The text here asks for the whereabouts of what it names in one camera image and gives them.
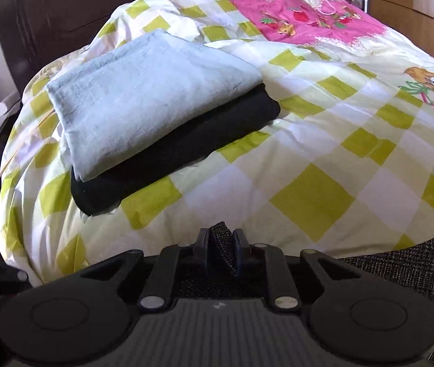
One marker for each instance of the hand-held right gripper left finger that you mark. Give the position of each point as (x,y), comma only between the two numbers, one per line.
(203,250)

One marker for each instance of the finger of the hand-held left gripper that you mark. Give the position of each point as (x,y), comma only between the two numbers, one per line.
(7,273)

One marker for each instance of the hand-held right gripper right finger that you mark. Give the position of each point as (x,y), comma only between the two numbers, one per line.
(241,252)

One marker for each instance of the dark tweed pants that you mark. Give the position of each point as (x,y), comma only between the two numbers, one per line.
(412,271)

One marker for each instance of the black folded pants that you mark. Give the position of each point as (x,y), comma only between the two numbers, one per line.
(171,149)

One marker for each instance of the checkered printed quilt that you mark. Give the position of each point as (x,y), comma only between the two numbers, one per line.
(297,141)

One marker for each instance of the white cylindrical object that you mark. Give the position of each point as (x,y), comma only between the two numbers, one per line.
(6,107)

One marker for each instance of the light blue folded towel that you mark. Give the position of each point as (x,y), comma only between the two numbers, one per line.
(133,95)

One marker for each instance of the dark brown wooden headboard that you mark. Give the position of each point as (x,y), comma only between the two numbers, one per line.
(64,7)

